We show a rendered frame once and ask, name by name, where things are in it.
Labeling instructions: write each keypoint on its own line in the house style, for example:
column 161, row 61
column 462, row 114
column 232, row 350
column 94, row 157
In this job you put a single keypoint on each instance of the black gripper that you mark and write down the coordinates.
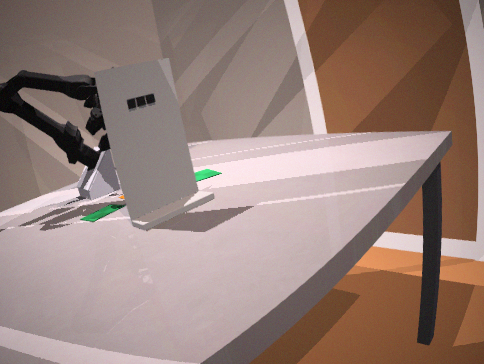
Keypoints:
column 104, row 142

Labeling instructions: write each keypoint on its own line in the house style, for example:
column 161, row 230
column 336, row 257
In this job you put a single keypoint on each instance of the grey panel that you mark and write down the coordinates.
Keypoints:
column 148, row 143

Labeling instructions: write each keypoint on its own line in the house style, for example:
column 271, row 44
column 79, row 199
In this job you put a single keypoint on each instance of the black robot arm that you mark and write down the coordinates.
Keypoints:
column 67, row 136

